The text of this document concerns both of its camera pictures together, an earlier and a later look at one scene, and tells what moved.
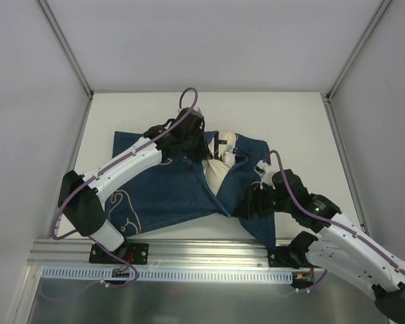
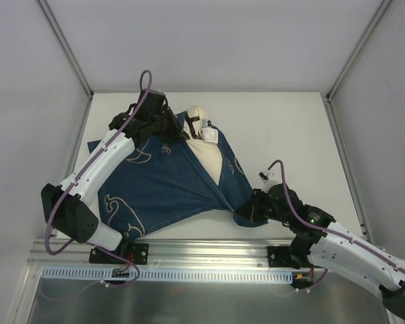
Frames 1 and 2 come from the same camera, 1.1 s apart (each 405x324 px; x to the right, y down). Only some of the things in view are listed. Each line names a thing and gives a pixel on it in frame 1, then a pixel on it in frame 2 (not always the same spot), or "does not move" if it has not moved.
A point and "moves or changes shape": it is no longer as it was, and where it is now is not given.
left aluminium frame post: (67, 47) does not move
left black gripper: (198, 145) -> (171, 125)
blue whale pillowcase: (174, 192) moves or changes shape
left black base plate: (133, 253) does not move
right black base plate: (280, 256) does not move
